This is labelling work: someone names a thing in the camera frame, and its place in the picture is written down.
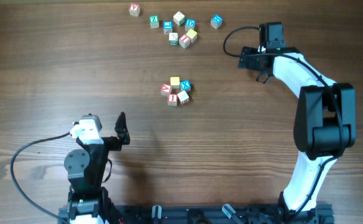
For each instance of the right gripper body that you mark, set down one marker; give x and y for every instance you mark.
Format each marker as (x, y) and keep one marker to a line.
(252, 63)

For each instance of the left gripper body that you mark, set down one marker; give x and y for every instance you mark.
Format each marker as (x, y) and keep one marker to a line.
(111, 143)

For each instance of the red i block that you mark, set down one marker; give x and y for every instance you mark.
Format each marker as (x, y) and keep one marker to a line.
(184, 41)
(172, 100)

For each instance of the red A letter block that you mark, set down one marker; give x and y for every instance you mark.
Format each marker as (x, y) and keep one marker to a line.
(166, 89)

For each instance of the white blue side block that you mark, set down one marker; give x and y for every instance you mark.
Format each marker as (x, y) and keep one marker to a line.
(183, 97)

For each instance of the yellow S letter block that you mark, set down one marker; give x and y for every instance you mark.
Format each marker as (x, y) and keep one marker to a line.
(175, 82)

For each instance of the blue X letter block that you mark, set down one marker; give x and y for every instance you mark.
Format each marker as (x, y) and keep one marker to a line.
(185, 85)

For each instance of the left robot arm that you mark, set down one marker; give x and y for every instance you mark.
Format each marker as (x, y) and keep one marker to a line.
(88, 200)

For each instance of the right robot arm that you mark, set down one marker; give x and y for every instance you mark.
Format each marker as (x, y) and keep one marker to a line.
(325, 125)

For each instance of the blue picture block right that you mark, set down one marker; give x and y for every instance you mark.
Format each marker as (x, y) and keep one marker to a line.
(216, 21)

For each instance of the blue picture block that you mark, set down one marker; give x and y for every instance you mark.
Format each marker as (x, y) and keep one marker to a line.
(216, 21)
(167, 27)

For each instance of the yellow top block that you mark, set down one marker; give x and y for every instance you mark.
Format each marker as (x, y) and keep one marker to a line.
(192, 34)

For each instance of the blue D letter block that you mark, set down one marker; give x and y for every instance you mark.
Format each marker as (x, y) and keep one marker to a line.
(190, 24)

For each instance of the white green top block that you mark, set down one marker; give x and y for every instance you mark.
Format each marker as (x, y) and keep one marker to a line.
(179, 18)

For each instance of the white green picture block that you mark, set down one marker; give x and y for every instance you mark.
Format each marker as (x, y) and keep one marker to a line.
(173, 38)

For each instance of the green Z letter block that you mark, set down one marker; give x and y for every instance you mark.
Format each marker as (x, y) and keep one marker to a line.
(154, 21)

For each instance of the red V letter block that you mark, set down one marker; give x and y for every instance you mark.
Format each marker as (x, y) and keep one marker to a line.
(134, 9)

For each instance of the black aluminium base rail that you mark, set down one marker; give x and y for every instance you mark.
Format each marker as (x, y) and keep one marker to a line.
(197, 214)

